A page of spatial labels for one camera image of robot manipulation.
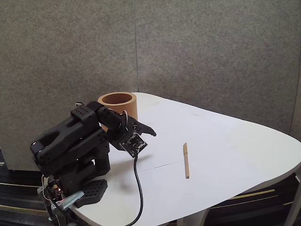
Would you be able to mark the bare camera circuit board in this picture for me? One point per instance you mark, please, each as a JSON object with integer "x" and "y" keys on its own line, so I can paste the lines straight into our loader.
{"x": 134, "y": 143}

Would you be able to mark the brown cork pen holder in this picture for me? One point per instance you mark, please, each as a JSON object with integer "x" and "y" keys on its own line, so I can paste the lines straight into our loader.
{"x": 128, "y": 106}

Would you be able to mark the grey felt partition panel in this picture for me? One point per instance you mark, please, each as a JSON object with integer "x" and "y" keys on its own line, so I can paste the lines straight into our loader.
{"x": 211, "y": 47}
{"x": 58, "y": 47}

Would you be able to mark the silver metal table clamp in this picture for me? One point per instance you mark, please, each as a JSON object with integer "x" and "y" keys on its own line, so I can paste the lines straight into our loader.
{"x": 70, "y": 199}

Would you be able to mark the white table leg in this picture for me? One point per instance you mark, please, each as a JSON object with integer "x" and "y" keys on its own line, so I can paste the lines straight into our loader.
{"x": 290, "y": 212}
{"x": 188, "y": 220}

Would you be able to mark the tan wooden pen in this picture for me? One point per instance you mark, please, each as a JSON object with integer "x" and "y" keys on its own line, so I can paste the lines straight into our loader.
{"x": 186, "y": 162}

